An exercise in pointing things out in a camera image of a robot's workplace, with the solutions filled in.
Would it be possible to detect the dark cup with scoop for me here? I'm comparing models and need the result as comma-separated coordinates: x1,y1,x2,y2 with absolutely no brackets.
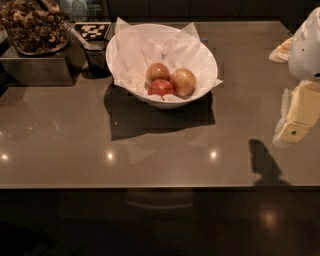
65,23,111,79

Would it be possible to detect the yellow-red apple back left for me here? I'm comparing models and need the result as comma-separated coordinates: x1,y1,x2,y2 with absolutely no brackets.
145,62,170,83

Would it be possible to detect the white paper liner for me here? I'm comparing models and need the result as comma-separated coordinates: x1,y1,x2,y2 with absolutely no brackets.
112,16,224,103

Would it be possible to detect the metal box stand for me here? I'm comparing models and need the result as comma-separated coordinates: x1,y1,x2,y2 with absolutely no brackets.
0,40,86,87

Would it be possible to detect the yellow apple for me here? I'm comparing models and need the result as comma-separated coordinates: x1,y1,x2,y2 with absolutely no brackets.
169,68,197,97

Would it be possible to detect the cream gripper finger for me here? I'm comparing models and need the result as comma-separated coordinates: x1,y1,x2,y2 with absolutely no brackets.
273,80,320,148
269,38,292,63

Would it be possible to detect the glass jar of nuts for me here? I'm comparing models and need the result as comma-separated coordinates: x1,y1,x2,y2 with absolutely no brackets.
0,0,68,56

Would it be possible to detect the checkered marker tag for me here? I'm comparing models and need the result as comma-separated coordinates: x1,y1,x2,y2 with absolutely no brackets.
74,22,111,41

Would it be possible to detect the red apple front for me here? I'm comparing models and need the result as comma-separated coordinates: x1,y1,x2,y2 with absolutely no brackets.
148,79,175,96

